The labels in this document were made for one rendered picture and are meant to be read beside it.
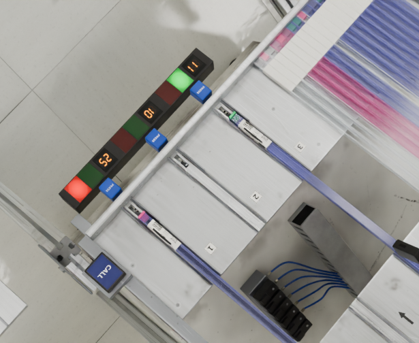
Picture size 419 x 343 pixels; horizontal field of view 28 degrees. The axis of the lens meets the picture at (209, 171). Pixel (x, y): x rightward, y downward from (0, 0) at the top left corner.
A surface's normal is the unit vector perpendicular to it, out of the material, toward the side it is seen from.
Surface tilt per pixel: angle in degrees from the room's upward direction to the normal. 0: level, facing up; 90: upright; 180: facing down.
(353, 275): 0
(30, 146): 0
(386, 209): 0
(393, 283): 45
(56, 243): 90
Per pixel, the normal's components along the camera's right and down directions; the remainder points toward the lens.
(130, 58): 0.49, 0.22
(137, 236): -0.05, -0.29
